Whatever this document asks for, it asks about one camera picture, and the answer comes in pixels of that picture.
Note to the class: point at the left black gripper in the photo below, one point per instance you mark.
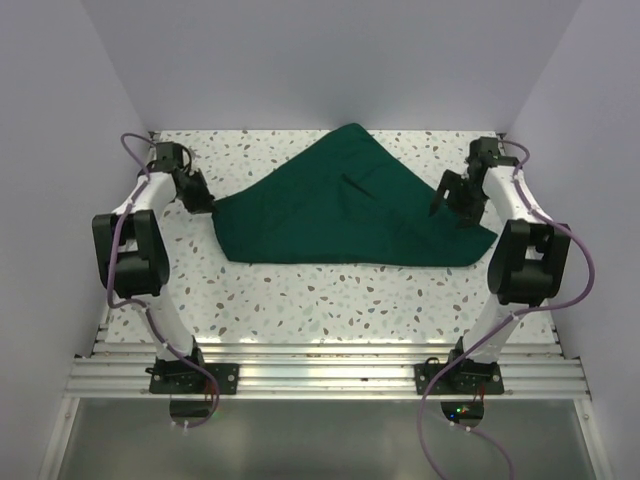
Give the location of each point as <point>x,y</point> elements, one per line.
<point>205,204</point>

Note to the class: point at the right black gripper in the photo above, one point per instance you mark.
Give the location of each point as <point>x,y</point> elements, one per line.
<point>447,183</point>

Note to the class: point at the green surgical cloth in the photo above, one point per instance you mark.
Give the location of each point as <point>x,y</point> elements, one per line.
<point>344,200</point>

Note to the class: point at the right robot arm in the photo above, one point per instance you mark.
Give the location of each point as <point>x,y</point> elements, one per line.
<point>524,271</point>

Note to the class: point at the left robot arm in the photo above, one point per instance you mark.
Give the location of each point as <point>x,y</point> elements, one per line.
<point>134,264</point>

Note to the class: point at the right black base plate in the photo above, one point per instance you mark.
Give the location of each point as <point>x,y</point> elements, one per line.
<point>451,378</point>

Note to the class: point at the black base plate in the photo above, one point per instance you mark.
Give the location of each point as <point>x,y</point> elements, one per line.
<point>451,378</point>
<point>177,378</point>

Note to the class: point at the aluminium rail frame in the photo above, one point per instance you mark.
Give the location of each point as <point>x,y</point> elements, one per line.
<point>303,332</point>

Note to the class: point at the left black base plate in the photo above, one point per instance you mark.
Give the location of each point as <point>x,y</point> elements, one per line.
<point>177,378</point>

